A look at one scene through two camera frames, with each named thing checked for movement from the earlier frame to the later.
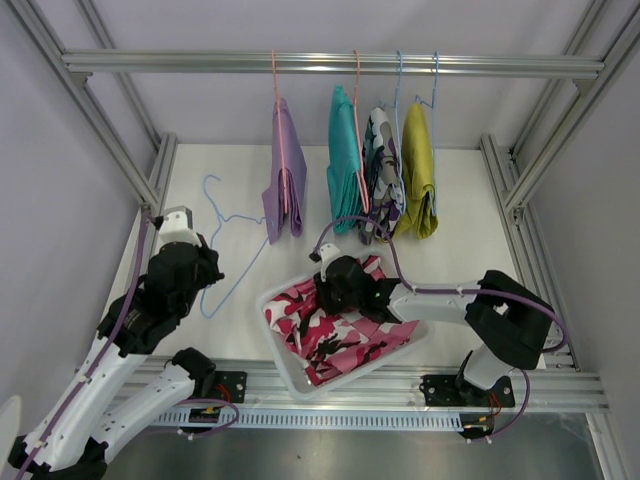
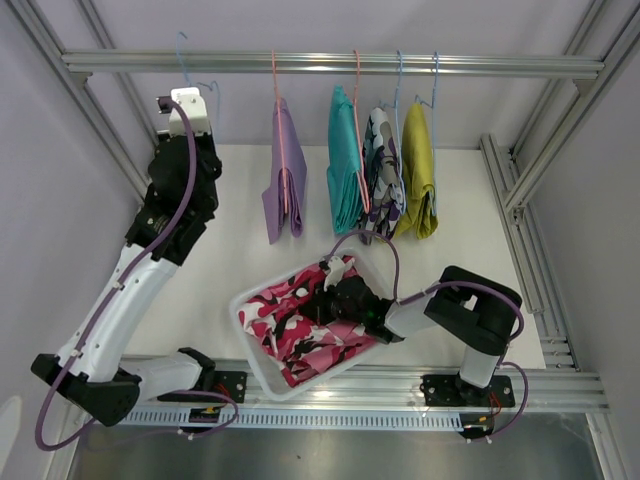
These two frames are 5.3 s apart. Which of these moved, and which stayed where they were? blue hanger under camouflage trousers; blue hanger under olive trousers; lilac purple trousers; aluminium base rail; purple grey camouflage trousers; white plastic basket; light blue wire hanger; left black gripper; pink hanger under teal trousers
Moved: left black gripper; light blue wire hanger; white plastic basket
Stayed: aluminium base rail; blue hanger under olive trousers; lilac purple trousers; purple grey camouflage trousers; blue hanger under camouflage trousers; pink hanger under teal trousers
